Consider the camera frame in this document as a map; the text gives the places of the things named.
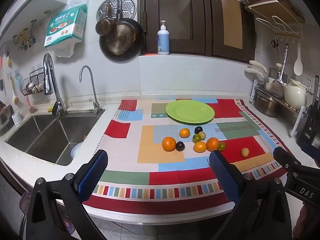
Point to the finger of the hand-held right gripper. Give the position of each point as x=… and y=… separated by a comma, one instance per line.
x=285, y=156

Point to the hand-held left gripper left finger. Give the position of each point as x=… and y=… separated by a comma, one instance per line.
x=92, y=175

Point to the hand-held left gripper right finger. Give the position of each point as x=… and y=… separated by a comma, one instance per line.
x=223, y=177

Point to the green persimmon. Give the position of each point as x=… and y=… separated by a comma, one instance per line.
x=196, y=138
x=222, y=146

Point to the small yellow fruit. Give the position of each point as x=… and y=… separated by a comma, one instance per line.
x=244, y=152
x=202, y=135

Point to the large orange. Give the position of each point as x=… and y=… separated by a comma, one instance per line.
x=169, y=143
x=212, y=144

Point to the small orange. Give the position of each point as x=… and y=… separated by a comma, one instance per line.
x=184, y=132
x=199, y=147

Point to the dark purple plum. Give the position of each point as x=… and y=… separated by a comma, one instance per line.
x=198, y=130
x=180, y=146

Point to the green plate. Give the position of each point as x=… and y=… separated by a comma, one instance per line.
x=190, y=111

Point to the pale blue bowl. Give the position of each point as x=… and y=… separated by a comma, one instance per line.
x=77, y=150

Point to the white metal dish rack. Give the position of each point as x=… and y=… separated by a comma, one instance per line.
x=300, y=122

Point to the black knife block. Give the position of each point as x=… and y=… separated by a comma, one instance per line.
x=311, y=122

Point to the large steel pot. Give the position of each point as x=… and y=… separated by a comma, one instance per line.
x=266, y=105

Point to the stainless steel sink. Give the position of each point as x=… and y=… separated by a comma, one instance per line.
x=50, y=135

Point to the cream ceramic jug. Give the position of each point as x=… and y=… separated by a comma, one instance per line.
x=296, y=95

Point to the colourful patchwork tablecloth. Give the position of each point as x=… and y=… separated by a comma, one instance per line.
x=162, y=155

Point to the metal spatula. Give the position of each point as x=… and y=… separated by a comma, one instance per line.
x=276, y=87

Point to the thin gooseneck faucet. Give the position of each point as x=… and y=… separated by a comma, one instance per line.
x=96, y=102

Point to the yellow sponge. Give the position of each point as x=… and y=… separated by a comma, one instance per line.
x=52, y=109

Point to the lidded steel pot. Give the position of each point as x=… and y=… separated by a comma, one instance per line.
x=273, y=73

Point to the white rice paddle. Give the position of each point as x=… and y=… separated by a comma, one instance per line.
x=298, y=67

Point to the white cup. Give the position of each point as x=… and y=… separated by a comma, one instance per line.
x=16, y=118

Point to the yellow dish brush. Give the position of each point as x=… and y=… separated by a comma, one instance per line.
x=15, y=98

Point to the tall chrome faucet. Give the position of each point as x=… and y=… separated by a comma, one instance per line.
x=48, y=75

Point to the black scissors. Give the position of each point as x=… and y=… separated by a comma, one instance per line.
x=275, y=43

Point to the white paper towel sheet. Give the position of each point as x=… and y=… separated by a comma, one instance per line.
x=65, y=51

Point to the black frying pan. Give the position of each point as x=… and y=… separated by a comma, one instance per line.
x=120, y=42

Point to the wooden cutting board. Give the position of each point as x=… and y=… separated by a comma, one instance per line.
x=275, y=10

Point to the small brass pot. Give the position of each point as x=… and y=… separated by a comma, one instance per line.
x=105, y=27

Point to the green paper towel package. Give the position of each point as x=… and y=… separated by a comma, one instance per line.
x=65, y=27

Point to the white blue pump bottle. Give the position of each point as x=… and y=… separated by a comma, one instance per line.
x=163, y=40

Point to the round metal steamer rack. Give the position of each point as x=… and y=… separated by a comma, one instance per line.
x=128, y=7

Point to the metal wall hook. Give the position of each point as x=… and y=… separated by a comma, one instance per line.
x=32, y=38
x=23, y=38

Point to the dark wooden window frame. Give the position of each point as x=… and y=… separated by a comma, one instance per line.
x=200, y=30

